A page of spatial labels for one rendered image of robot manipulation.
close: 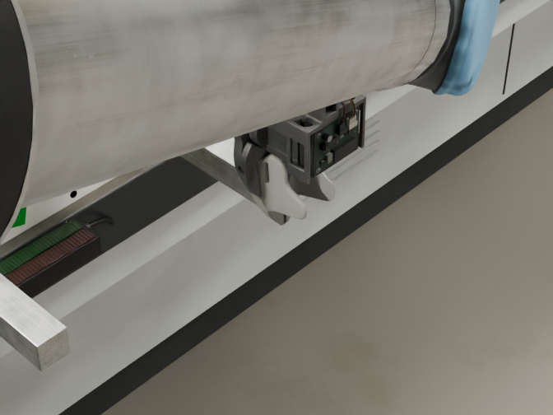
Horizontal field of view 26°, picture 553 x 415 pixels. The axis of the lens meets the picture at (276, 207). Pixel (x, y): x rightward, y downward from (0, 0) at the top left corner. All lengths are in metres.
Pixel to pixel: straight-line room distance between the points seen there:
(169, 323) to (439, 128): 0.70
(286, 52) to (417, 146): 1.83
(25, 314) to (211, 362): 1.10
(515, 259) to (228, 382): 0.61
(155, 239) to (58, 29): 1.15
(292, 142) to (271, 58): 0.53
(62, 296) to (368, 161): 0.90
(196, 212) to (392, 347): 0.69
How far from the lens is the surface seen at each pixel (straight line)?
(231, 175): 1.09
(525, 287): 2.24
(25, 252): 1.25
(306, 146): 0.95
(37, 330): 0.97
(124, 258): 1.45
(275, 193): 1.04
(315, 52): 0.50
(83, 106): 0.34
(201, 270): 1.94
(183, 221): 1.49
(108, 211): 1.32
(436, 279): 2.22
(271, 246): 2.06
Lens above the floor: 1.53
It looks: 41 degrees down
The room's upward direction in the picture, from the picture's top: straight up
